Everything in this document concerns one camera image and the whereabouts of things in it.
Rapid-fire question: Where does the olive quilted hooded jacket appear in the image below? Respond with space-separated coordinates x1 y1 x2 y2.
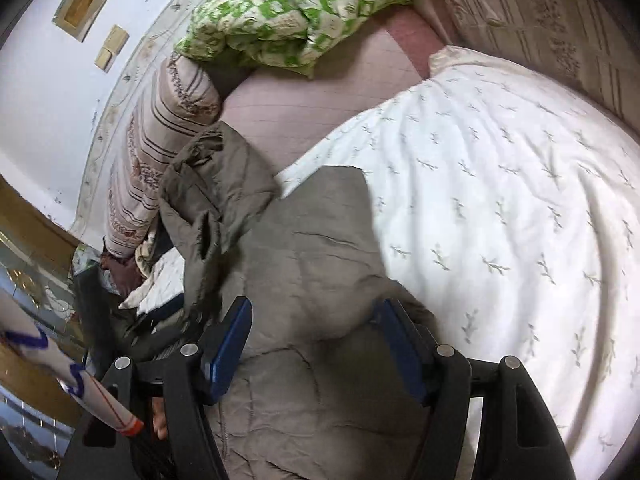
160 122 435 479

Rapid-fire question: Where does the white sleeve forearm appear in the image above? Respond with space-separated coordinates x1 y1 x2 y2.
1 290 144 437

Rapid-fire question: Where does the person left hand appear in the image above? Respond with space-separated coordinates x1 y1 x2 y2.
152 396 168 440

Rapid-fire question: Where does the brown crumpled garment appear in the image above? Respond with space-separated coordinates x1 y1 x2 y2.
101 252 145 298

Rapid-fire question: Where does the wooden glass door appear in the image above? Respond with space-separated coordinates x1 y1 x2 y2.
1 180 86 479

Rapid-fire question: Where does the cream leaf-print cloth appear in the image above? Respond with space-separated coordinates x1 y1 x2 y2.
134 228 157 278

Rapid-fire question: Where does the white leaf-print duvet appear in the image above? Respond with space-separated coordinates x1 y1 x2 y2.
271 47 639 479

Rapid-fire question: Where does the striped floral folded quilt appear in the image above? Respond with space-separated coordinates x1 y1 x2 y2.
104 53 221 259

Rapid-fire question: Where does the pink bed blanket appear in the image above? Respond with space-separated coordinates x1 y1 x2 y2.
221 6 445 172

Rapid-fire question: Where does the green white patterned blanket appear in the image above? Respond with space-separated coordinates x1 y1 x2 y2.
176 0 408 77

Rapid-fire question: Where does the brown patterned headboard cloth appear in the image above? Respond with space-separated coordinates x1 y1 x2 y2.
444 0 639 129

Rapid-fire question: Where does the beige wall switch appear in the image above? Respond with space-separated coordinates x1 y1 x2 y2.
94 25 129 72

